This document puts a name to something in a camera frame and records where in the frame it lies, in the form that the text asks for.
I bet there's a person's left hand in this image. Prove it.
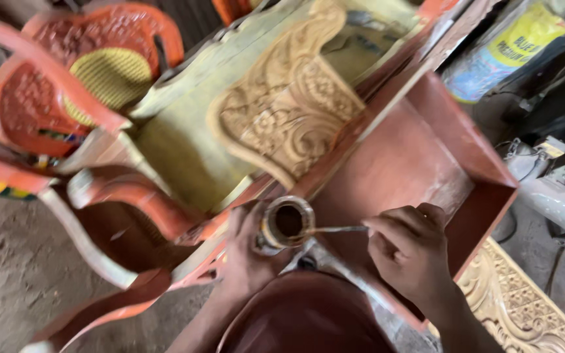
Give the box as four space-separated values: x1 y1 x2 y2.
219 200 294 295

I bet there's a person's right hand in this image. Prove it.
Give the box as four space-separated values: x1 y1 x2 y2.
362 202 453 301

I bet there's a small round paint tin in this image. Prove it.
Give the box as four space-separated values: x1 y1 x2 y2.
256 195 316 256

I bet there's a thin paint brush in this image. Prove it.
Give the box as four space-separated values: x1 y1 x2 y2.
298 225 370 236

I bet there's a person's maroon clothing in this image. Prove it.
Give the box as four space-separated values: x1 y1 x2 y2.
216 271 398 353

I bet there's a carved unpainted wooden panel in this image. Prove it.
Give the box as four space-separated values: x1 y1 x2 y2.
207 0 366 189

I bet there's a red plastic chair with yellow weave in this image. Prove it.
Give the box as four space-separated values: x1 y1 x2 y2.
0 1 185 159

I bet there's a yellow and blue tin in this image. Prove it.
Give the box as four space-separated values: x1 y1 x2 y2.
0 175 38 202

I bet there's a carved light wooden board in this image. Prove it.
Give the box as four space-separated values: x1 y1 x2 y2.
429 237 565 353

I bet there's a yellow and blue plastic sack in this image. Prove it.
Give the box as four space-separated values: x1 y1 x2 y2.
442 0 565 105

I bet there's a grey workshop machine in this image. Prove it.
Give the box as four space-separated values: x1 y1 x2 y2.
496 100 565 248

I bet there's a red painted wooden furniture frame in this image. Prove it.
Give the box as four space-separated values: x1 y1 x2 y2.
20 0 520 353

